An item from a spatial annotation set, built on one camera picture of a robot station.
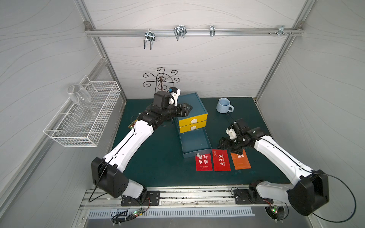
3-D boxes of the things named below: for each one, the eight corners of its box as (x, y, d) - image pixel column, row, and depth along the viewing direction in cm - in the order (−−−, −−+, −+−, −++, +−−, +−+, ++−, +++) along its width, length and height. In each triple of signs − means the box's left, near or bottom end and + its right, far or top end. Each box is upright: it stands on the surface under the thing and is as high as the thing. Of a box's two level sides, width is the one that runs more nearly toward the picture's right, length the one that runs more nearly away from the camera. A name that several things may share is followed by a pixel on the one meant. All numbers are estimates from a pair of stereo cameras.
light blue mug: (216, 114, 114) (218, 107, 107) (215, 104, 120) (216, 97, 114) (231, 114, 114) (234, 107, 107) (229, 104, 120) (231, 97, 114)
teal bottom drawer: (184, 160, 90) (184, 154, 83) (179, 140, 99) (178, 133, 92) (211, 153, 93) (213, 147, 86) (203, 134, 102) (205, 127, 95)
